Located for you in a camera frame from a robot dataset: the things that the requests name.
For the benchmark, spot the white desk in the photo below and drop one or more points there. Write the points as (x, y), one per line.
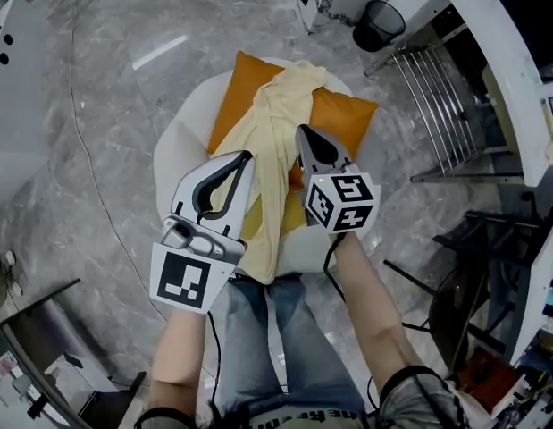
(537, 284)

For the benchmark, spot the person's blue jeans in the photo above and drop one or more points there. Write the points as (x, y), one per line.
(249, 351)

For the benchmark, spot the white-capped bottle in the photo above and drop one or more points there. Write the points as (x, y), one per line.
(10, 256)

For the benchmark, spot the person's right forearm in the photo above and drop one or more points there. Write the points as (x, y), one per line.
(370, 311)

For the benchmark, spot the reddish brown box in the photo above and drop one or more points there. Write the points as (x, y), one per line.
(490, 378)

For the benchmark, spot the orange cushion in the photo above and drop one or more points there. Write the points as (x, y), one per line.
(240, 96)

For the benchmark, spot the black chair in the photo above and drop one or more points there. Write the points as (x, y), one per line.
(450, 320)

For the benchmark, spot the white counter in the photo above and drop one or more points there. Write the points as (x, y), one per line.
(17, 105)

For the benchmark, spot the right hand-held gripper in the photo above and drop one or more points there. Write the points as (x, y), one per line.
(343, 204)

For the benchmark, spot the dark glass desk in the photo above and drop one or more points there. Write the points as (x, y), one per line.
(35, 329)

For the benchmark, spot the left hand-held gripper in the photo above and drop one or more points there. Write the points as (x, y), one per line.
(182, 280)

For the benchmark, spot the person's left forearm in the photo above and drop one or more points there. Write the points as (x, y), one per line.
(178, 360)

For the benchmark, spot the white egg-shaped pouf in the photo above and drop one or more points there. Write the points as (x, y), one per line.
(182, 150)

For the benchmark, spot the pale yellow cloth garment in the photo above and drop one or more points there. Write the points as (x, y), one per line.
(276, 119)

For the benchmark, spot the olive green bag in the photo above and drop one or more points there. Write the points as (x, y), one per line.
(1, 284)

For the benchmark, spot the black mesh wastebasket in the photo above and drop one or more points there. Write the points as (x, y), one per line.
(379, 25)

